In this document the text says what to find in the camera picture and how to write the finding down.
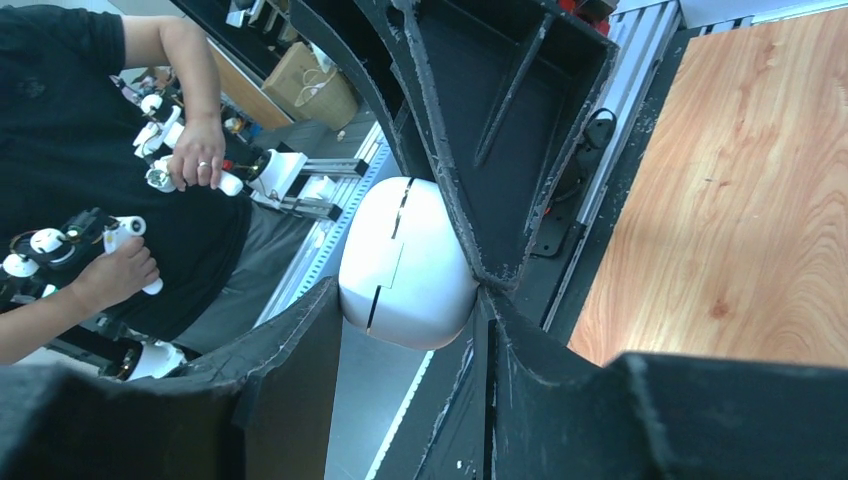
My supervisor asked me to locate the white earbud charging case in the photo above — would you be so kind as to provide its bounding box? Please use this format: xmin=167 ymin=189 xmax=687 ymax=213
xmin=338 ymin=177 xmax=479 ymax=350

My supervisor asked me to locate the cardboard box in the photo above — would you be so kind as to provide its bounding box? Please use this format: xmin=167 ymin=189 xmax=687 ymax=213
xmin=261 ymin=42 xmax=359 ymax=131

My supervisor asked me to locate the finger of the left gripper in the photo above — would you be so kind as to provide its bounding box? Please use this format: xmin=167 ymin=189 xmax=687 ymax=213
xmin=290 ymin=0 xmax=434 ymax=181
xmin=359 ymin=1 xmax=618 ymax=290

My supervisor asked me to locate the operator left hand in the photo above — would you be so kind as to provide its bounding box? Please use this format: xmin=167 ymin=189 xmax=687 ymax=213
xmin=69 ymin=237 xmax=160 ymax=315

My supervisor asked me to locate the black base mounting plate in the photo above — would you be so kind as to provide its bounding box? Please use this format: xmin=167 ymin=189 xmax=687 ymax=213
xmin=512 ymin=3 xmax=681 ymax=343

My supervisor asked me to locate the person in black shirt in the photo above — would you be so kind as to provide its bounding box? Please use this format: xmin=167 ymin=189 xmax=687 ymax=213
xmin=1 ymin=5 xmax=312 ymax=365

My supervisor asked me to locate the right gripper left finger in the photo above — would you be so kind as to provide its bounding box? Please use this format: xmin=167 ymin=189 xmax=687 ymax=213
xmin=1 ymin=277 xmax=343 ymax=479

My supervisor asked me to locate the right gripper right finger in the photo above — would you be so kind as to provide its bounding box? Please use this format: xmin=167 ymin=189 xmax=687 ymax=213
xmin=416 ymin=290 xmax=847 ymax=479

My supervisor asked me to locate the operator right hand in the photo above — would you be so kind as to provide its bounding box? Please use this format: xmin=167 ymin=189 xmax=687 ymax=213
xmin=168 ymin=116 xmax=225 ymax=191

